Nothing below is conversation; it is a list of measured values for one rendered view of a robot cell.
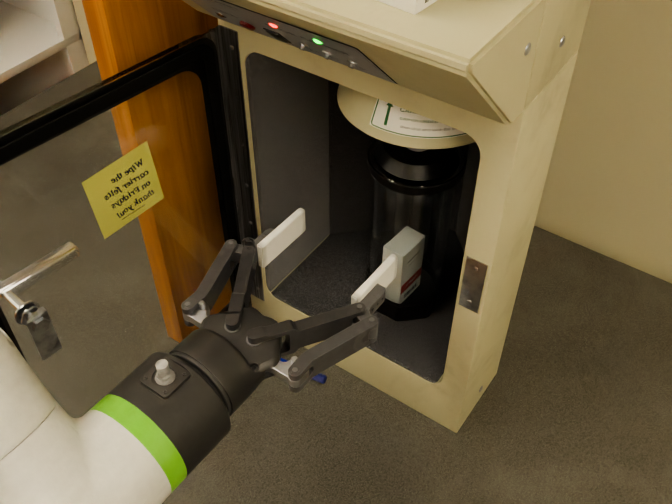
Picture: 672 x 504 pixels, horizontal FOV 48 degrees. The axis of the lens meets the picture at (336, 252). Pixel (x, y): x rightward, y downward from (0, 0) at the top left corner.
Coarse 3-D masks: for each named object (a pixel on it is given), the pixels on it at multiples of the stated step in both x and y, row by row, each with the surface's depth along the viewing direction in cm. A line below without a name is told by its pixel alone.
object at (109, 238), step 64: (128, 128) 70; (192, 128) 76; (0, 192) 63; (64, 192) 68; (128, 192) 74; (192, 192) 81; (0, 256) 66; (64, 256) 71; (128, 256) 78; (192, 256) 86; (64, 320) 76; (128, 320) 83; (64, 384) 80
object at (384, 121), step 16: (352, 96) 74; (368, 96) 72; (352, 112) 74; (368, 112) 72; (384, 112) 71; (400, 112) 70; (368, 128) 72; (384, 128) 71; (400, 128) 71; (416, 128) 70; (432, 128) 70; (448, 128) 70; (400, 144) 71; (416, 144) 71; (432, 144) 71; (448, 144) 71; (464, 144) 71
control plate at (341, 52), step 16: (192, 0) 64; (208, 0) 61; (240, 16) 61; (256, 16) 58; (288, 32) 59; (304, 32) 56; (320, 48) 60; (336, 48) 56; (352, 48) 53; (368, 64) 57
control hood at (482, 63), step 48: (240, 0) 55; (288, 0) 51; (336, 0) 51; (480, 0) 51; (528, 0) 51; (384, 48) 49; (432, 48) 47; (480, 48) 47; (528, 48) 53; (432, 96) 60; (480, 96) 51
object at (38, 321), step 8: (24, 312) 71; (32, 312) 71; (40, 312) 71; (24, 320) 71; (32, 320) 70; (40, 320) 70; (48, 320) 71; (32, 328) 71; (40, 328) 71; (48, 328) 72; (32, 336) 71; (40, 336) 72; (48, 336) 73; (56, 336) 73; (40, 344) 72; (48, 344) 73; (56, 344) 74; (40, 352) 73; (48, 352) 74
